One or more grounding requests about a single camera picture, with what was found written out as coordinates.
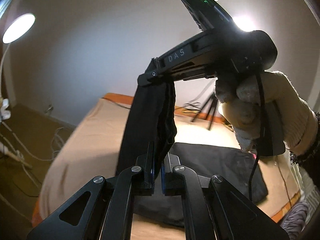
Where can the small black tripod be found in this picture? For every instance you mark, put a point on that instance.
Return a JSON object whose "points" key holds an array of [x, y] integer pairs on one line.
{"points": [[212, 110]]}

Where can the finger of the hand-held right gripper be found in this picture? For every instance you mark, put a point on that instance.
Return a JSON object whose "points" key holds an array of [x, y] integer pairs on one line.
{"points": [[150, 77]]}

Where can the beige blanket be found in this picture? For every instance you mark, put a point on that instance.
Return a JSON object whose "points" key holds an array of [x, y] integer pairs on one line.
{"points": [[87, 142]]}

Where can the person's grey striped clothing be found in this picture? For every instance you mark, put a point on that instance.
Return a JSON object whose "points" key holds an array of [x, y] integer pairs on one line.
{"points": [[296, 217]]}

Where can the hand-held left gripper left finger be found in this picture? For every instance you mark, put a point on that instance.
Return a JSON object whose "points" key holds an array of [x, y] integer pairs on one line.
{"points": [[151, 172]]}

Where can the person's right hand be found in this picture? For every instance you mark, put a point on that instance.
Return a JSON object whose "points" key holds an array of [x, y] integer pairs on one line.
{"points": [[287, 100]]}

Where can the person's right forearm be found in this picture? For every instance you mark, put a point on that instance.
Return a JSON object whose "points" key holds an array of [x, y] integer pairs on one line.
{"points": [[312, 150]]}

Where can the black pants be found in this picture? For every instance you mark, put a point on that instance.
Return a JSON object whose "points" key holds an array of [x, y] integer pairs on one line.
{"points": [[140, 120]]}

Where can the white desk lamp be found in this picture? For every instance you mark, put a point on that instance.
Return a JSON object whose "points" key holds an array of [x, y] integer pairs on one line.
{"points": [[18, 27]]}

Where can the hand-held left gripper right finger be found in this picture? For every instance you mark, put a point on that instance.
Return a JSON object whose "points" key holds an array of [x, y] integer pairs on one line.
{"points": [[163, 177]]}

